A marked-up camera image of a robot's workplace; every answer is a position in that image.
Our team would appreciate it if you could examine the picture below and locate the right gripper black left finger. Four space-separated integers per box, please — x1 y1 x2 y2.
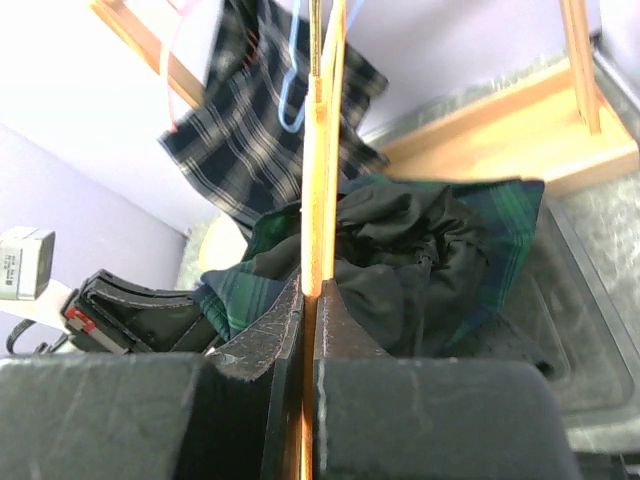
1 279 302 479

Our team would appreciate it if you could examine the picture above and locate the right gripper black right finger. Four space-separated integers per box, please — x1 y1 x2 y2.
313 281 581 479

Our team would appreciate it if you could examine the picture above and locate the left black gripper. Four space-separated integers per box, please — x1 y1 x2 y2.
61 269 222 354

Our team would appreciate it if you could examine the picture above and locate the green navy plaid skirt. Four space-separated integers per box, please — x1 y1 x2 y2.
194 175 545 357

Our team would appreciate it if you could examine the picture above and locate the orange plastic hanger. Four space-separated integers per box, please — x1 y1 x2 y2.
299 1 347 479

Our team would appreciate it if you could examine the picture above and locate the light blue wire hanger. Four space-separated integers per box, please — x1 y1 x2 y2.
259 1 387 137

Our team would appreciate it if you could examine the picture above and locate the navy beige plaid skirt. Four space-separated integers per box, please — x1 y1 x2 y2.
157 0 391 231

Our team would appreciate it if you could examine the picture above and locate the pink hanger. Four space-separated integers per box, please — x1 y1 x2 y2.
159 0 204 132

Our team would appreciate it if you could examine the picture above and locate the beige round plate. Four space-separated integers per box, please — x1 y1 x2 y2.
198 215 247 272

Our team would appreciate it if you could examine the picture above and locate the clear plastic bin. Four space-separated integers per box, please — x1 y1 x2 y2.
504 200 639 453

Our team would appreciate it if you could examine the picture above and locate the wooden clothes rack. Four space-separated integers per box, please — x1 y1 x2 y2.
89 0 640 196

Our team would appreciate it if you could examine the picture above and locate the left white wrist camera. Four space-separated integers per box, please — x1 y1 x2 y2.
1 226 72 330

